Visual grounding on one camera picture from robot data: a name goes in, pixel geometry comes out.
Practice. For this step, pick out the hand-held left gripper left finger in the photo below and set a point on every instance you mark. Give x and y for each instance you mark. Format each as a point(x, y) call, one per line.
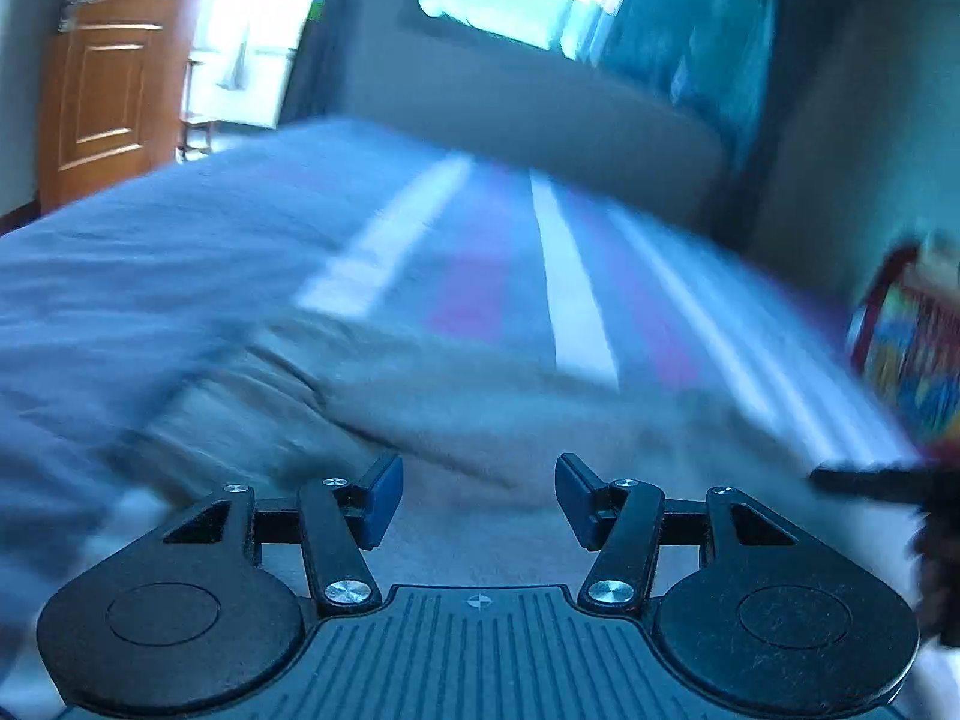
point(384, 499)

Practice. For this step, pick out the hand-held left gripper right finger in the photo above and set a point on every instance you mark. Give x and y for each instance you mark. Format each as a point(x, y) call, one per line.
point(576, 499)

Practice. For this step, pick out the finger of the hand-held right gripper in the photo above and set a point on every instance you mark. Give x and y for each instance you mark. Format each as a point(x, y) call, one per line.
point(870, 481)

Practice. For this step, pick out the beige pants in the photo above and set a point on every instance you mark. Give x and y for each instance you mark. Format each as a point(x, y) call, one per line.
point(465, 420)

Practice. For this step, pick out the colourful patterned pillow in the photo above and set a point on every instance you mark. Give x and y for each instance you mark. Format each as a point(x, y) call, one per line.
point(911, 345)

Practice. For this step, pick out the striped bed sheet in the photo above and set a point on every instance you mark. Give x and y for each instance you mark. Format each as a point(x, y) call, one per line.
point(187, 262)

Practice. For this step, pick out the chair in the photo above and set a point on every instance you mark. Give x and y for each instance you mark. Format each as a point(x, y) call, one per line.
point(196, 112)

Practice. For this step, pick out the dark curtain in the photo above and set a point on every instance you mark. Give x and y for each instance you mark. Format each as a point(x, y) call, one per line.
point(690, 30)

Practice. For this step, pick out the wooden door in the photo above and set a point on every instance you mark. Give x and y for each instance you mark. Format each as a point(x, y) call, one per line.
point(101, 67)

